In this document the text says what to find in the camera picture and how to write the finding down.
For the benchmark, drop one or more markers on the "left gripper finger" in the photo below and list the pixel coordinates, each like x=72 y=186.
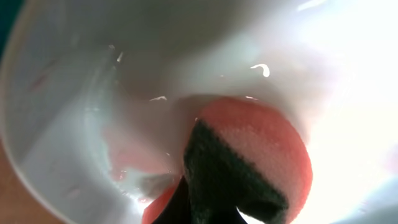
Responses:
x=173 y=207

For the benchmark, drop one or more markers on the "green and red sponge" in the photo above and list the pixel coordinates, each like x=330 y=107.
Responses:
x=244 y=158

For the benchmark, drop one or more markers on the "light blue plate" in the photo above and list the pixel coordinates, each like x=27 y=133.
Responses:
x=99 y=98

